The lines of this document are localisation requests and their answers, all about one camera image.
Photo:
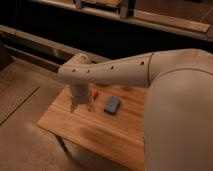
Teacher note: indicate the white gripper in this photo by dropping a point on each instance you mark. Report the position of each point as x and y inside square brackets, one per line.
[80, 94]

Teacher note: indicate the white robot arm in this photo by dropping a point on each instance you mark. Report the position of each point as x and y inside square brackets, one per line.
[178, 111]

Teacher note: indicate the red chili pepper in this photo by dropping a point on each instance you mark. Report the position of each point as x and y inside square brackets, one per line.
[95, 94]

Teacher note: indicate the blue-grey sponge block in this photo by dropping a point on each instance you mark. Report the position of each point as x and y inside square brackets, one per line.
[112, 105]

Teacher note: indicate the metal table leg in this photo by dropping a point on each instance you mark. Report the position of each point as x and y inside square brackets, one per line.
[61, 143]

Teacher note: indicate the wooden table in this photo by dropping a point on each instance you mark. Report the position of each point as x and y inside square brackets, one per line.
[117, 137]

